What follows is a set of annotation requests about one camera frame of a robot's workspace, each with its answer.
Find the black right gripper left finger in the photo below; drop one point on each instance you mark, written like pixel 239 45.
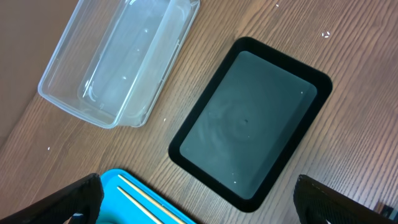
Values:
pixel 78 202

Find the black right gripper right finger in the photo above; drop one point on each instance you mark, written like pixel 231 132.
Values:
pixel 316 203

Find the teal plastic tray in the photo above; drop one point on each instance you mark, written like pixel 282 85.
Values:
pixel 116 208

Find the left wooden chopstick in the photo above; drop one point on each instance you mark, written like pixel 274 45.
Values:
pixel 140 207

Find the wooden chopstick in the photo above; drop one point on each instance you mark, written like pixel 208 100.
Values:
pixel 140 207
pixel 151 200

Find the right wooden chopstick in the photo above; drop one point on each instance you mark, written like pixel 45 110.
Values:
pixel 151 200

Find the black plastic tray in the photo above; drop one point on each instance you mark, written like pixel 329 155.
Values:
pixel 249 120

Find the clear plastic bin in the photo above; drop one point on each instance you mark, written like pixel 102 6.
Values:
pixel 114 57

